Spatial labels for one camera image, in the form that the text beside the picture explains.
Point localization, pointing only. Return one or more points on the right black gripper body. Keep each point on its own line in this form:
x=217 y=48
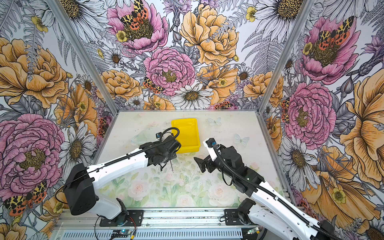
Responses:
x=220 y=165

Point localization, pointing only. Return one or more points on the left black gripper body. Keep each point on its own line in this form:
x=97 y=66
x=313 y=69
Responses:
x=169 y=156

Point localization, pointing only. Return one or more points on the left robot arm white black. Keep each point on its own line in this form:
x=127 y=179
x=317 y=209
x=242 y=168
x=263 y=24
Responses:
x=82 y=187

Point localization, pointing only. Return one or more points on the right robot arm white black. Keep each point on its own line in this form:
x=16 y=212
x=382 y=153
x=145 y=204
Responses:
x=264 y=205

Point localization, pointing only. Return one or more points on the yellow plastic bin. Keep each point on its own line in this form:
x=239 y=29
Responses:
x=189 y=135

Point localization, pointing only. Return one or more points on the green circuit board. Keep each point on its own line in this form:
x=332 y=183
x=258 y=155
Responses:
x=121 y=234

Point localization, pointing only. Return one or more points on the aluminium mounting rail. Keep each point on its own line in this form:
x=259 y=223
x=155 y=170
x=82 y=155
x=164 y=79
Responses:
x=187 y=218

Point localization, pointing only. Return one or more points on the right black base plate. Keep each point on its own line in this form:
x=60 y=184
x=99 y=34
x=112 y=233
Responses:
x=235 y=217

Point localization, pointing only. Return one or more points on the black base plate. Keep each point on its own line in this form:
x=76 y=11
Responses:
x=130 y=218
x=235 y=217

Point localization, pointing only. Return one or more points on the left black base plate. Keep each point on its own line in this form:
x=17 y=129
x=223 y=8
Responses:
x=130 y=218

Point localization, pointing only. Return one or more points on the white slotted cable duct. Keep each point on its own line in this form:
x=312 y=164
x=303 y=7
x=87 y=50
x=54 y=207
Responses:
x=157 y=234

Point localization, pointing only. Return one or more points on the right aluminium frame post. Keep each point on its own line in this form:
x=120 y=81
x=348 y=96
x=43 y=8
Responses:
x=291 y=41

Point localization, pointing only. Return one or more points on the aluminium frame post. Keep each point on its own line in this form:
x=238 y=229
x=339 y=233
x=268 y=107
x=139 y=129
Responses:
x=76 y=42
x=291 y=41

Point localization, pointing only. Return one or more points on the left aluminium frame post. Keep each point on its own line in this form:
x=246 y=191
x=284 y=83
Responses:
x=76 y=42

